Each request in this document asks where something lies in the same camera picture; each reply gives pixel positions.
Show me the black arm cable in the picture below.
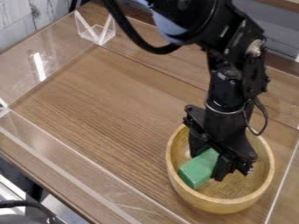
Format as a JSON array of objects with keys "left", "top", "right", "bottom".
[{"left": 101, "top": 0, "right": 184, "bottom": 56}]

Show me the brown wooden bowl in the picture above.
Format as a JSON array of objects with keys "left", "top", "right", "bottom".
[{"left": 165, "top": 125, "right": 276, "bottom": 214}]

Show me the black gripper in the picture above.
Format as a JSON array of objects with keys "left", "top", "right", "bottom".
[{"left": 181, "top": 101, "right": 258, "bottom": 183}]

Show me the green rectangular block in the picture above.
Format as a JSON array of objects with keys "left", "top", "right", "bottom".
[{"left": 177, "top": 148, "right": 218, "bottom": 190}]

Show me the clear acrylic corner bracket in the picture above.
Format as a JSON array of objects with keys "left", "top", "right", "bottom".
[{"left": 73, "top": 10, "right": 116, "bottom": 46}]

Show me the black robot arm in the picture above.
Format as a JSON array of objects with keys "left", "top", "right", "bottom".
[{"left": 137, "top": 0, "right": 269, "bottom": 181}]

